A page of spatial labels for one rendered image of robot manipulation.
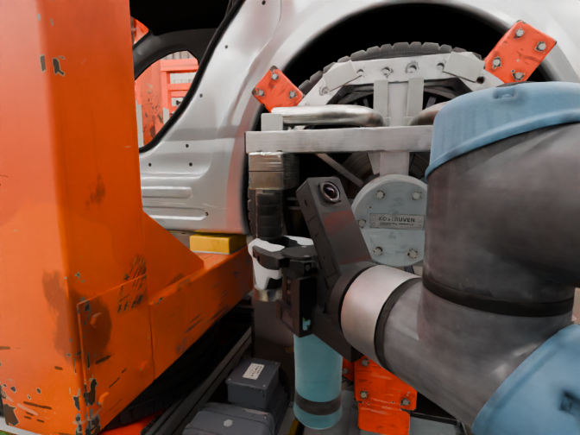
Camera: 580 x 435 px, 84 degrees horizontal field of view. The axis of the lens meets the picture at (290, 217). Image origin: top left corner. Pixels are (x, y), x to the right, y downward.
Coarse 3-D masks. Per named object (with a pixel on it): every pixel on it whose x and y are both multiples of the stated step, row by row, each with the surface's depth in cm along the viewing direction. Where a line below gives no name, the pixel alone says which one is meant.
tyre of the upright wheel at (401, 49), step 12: (372, 48) 65; (384, 48) 64; (396, 48) 64; (408, 48) 63; (420, 48) 63; (432, 48) 62; (444, 48) 62; (456, 48) 61; (348, 60) 66; (360, 60) 66; (324, 72) 68; (312, 84) 69; (252, 192) 76; (252, 204) 76; (252, 216) 77; (252, 228) 77
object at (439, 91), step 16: (352, 96) 67; (368, 96) 68; (432, 96) 65; (448, 96) 63; (320, 128) 75; (336, 128) 87; (304, 160) 83; (304, 176) 91; (352, 176) 71; (288, 192) 78; (288, 208) 76; (288, 224) 77; (304, 224) 91
